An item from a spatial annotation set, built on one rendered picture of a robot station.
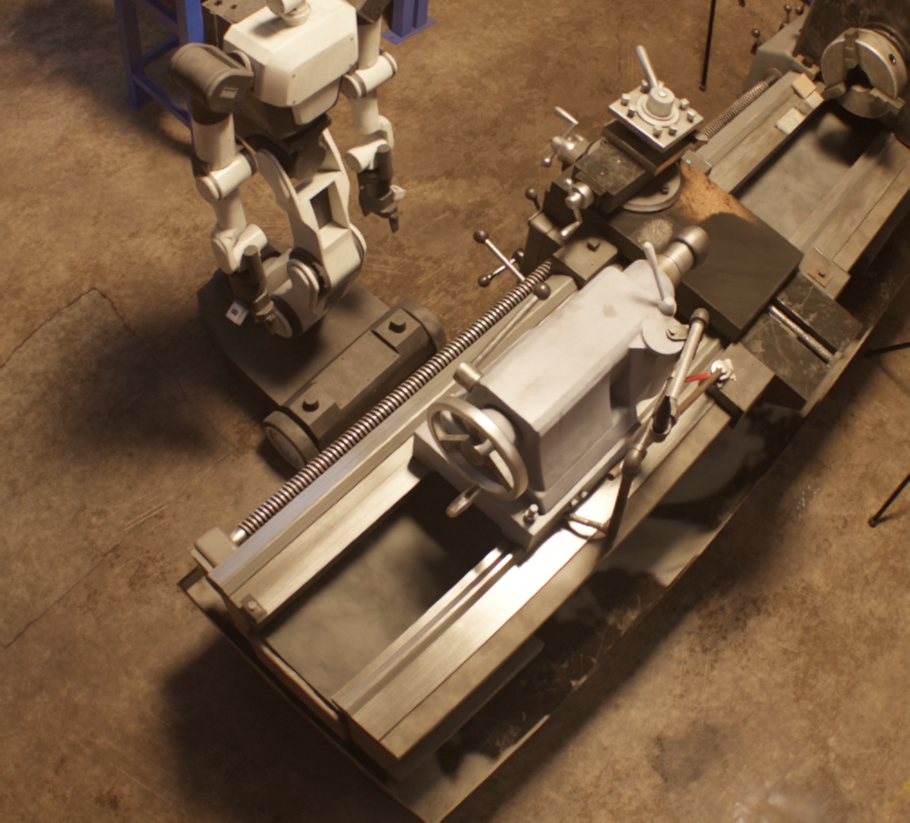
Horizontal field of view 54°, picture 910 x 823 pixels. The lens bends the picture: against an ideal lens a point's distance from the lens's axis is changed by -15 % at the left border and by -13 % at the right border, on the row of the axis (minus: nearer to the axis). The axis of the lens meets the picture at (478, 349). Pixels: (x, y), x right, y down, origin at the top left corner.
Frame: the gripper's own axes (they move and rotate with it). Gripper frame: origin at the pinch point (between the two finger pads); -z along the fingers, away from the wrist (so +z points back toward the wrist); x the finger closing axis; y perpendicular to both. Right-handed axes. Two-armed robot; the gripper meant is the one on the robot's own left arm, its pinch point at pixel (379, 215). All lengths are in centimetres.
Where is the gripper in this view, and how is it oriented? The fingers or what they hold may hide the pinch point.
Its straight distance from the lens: 273.3
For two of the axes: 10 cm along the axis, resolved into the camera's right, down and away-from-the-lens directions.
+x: 7.6, 4.8, -4.4
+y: 6.5, -6.1, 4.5
